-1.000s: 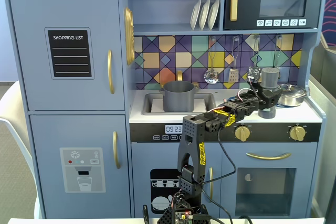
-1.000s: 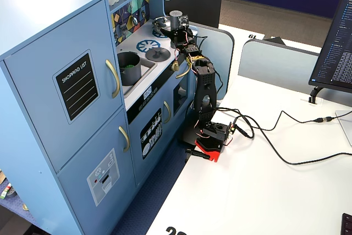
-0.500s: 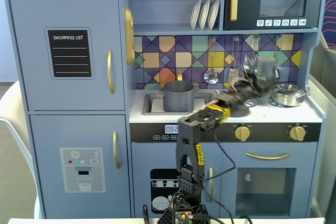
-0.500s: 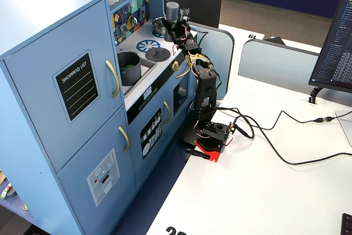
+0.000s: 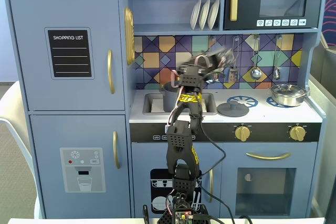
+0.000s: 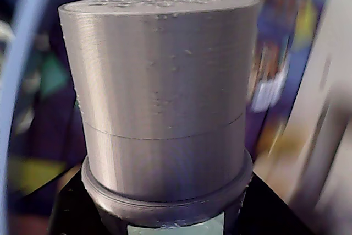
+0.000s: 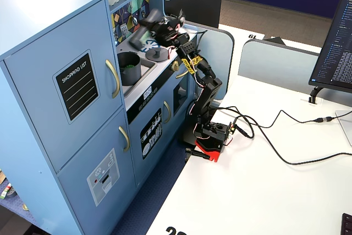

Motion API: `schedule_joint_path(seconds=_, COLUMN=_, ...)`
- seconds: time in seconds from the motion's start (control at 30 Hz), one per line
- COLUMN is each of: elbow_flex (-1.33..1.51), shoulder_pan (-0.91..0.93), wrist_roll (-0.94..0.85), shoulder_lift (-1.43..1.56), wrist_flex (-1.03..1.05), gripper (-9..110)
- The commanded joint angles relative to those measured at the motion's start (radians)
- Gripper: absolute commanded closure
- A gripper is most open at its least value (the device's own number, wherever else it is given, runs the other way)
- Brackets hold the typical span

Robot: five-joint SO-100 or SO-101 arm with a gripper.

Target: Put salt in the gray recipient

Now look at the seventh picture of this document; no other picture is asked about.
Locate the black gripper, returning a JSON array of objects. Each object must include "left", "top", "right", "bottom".
[{"left": 140, "top": 19, "right": 190, "bottom": 46}]

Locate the gray cylindrical salt shaker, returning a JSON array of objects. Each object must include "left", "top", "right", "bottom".
[{"left": 129, "top": 8, "right": 163, "bottom": 51}]

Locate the red and black robot base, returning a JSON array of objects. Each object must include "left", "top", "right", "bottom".
[{"left": 194, "top": 121, "right": 235, "bottom": 163}]

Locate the steel hanging ladle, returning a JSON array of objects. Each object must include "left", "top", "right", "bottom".
[{"left": 129, "top": 5, "right": 139, "bottom": 26}]

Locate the gray round pot lid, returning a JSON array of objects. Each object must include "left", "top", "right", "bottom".
[{"left": 145, "top": 47, "right": 169, "bottom": 62}]

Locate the steel slotted spatula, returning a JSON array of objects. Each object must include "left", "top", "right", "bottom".
[{"left": 120, "top": 12, "right": 129, "bottom": 37}]

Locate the gray toy sink basin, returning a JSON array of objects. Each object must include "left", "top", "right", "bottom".
[{"left": 119, "top": 58, "right": 158, "bottom": 100}]

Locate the gray plastic pot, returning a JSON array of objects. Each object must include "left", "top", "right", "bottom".
[{"left": 117, "top": 51, "right": 142, "bottom": 86}]

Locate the black Dell monitor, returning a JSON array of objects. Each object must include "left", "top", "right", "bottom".
[{"left": 162, "top": 0, "right": 224, "bottom": 29}]

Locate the gray rounded desk partition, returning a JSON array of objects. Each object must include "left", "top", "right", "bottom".
[{"left": 183, "top": 20, "right": 235, "bottom": 101}]

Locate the blue oven door with window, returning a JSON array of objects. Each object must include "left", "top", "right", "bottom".
[{"left": 170, "top": 53, "right": 197, "bottom": 144}]

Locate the blue dishwasher door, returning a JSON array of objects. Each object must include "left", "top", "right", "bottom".
[{"left": 128, "top": 96, "right": 178, "bottom": 188}]

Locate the gray low desk partition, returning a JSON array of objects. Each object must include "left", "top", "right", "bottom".
[{"left": 238, "top": 36, "right": 352, "bottom": 106}]

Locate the black table clamp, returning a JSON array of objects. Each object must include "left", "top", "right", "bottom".
[{"left": 185, "top": 148, "right": 211, "bottom": 160}]

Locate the blue fridge door with list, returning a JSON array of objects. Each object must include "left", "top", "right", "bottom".
[{"left": 3, "top": 0, "right": 124, "bottom": 174}]

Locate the blue freezer door with dispenser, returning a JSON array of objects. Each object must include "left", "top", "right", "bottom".
[{"left": 57, "top": 107, "right": 138, "bottom": 235}]

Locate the monitor with lit screen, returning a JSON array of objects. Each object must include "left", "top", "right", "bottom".
[{"left": 308, "top": 0, "right": 352, "bottom": 94}]

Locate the green and white small box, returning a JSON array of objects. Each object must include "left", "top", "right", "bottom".
[{"left": 0, "top": 182, "right": 12, "bottom": 200}]

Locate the black keyboard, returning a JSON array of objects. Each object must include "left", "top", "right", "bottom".
[{"left": 340, "top": 212, "right": 352, "bottom": 235}]

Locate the gold oven door handle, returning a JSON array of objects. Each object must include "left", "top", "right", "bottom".
[{"left": 175, "top": 68, "right": 191, "bottom": 79}]

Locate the gold fridge door handle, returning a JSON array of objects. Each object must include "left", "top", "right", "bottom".
[{"left": 105, "top": 58, "right": 121, "bottom": 99}]

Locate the gold dishwasher door handle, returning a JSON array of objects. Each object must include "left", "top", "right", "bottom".
[{"left": 163, "top": 101, "right": 172, "bottom": 124}]

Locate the gold freezer door handle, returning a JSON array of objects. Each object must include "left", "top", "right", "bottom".
[{"left": 118, "top": 125, "right": 130, "bottom": 152}]

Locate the black usb camera cable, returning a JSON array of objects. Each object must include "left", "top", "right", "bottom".
[{"left": 233, "top": 110, "right": 337, "bottom": 139}]

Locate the long black power cable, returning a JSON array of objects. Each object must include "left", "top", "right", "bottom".
[{"left": 214, "top": 105, "right": 352, "bottom": 166}]

